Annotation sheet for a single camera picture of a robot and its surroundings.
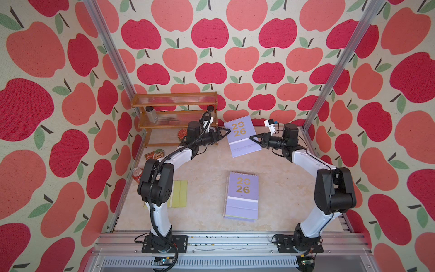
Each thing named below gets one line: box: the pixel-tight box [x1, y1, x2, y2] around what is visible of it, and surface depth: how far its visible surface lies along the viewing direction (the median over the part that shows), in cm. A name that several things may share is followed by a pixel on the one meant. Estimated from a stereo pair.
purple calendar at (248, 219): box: [223, 215, 259, 223], surface depth 81 cm
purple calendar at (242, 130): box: [223, 115, 262, 158], surface depth 88 cm
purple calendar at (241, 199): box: [223, 171, 260, 223], surface depth 82 cm
